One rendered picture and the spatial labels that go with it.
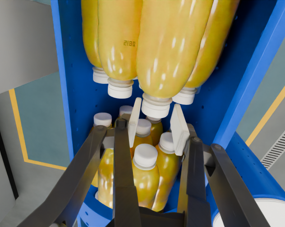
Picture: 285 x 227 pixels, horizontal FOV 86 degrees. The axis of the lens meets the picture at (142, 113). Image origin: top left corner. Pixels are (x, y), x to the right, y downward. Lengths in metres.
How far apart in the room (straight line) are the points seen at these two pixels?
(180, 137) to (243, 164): 0.59
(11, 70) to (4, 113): 1.56
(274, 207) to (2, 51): 0.99
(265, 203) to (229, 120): 0.51
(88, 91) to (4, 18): 0.42
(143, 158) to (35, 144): 2.09
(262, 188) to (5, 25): 0.97
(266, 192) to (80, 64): 0.64
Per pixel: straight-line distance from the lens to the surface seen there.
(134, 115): 0.16
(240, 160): 0.74
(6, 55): 0.70
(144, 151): 0.26
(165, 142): 0.30
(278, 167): 2.40
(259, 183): 0.69
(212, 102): 0.34
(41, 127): 2.07
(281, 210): 0.72
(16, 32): 0.73
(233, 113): 0.18
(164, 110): 0.20
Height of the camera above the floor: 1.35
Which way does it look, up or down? 62 degrees down
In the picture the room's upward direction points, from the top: 171 degrees counter-clockwise
